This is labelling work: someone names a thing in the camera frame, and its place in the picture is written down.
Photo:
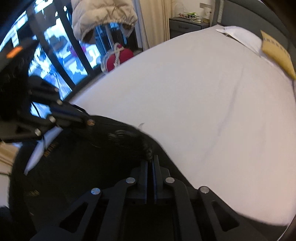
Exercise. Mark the dark grey nightstand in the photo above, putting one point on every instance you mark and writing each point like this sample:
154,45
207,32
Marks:
179,26

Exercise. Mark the white pillow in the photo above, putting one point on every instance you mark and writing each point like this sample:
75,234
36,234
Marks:
244,36

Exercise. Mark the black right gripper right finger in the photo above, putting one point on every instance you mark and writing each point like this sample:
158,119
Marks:
198,214

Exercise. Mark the black framed window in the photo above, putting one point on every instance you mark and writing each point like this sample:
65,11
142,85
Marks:
59,58

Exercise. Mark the yellow cushion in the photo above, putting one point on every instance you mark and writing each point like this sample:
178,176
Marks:
274,50

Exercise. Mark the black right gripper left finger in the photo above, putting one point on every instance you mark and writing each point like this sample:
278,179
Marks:
123,212

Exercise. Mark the white bed mattress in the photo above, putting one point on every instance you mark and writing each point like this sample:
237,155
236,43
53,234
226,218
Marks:
224,115

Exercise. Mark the black denim pants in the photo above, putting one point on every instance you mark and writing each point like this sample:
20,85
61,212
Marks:
78,159

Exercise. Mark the red round bag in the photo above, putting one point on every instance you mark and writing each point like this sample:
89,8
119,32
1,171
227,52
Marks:
115,57

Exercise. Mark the beige curtain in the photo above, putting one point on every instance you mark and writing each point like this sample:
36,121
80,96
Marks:
155,15

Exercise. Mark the beige puffer jacket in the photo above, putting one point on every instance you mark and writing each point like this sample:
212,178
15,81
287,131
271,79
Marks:
89,14

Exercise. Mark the grey upholstered headboard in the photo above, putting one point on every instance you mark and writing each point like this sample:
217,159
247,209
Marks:
254,16

